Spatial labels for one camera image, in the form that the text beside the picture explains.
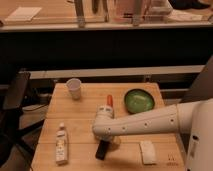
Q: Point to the small white bottle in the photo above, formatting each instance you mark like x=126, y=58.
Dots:
x=61, y=149

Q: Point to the white paper sheet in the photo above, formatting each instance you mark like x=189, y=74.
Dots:
x=23, y=14

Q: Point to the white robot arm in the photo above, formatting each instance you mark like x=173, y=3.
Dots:
x=195, y=118

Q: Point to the black eraser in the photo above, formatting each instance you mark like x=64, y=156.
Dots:
x=102, y=150

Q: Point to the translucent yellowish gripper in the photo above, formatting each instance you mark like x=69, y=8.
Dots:
x=114, y=143

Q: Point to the white sponge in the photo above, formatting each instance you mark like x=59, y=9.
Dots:
x=148, y=153

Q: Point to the green bowl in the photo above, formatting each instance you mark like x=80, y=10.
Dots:
x=138, y=100

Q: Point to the white paper cup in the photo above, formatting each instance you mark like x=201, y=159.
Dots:
x=74, y=88

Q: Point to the orange carrot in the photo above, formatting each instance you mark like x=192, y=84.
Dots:
x=110, y=100

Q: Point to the black office chair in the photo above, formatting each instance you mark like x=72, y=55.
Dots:
x=10, y=112

